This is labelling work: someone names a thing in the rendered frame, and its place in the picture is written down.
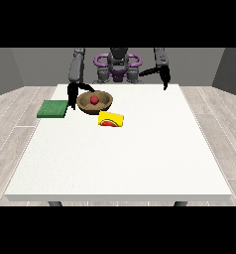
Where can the green square pad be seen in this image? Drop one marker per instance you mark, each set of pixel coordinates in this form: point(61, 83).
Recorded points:
point(53, 108)

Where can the grey robot trunk purple rings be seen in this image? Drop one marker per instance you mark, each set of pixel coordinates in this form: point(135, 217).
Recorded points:
point(118, 67)

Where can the small red ball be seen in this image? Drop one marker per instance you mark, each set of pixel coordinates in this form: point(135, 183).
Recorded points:
point(94, 99)

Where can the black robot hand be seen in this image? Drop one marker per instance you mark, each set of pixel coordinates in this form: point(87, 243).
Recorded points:
point(71, 93)
point(163, 74)

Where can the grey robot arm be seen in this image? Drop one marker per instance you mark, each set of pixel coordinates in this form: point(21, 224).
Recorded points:
point(76, 67)
point(161, 58)

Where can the brown wooden bowl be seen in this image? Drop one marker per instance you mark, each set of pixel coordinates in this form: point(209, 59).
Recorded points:
point(94, 101)

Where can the dark table leg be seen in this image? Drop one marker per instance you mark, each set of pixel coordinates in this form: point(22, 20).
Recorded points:
point(180, 203)
point(55, 203)

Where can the yellow cup with melon print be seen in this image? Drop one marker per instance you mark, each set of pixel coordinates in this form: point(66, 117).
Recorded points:
point(111, 119)

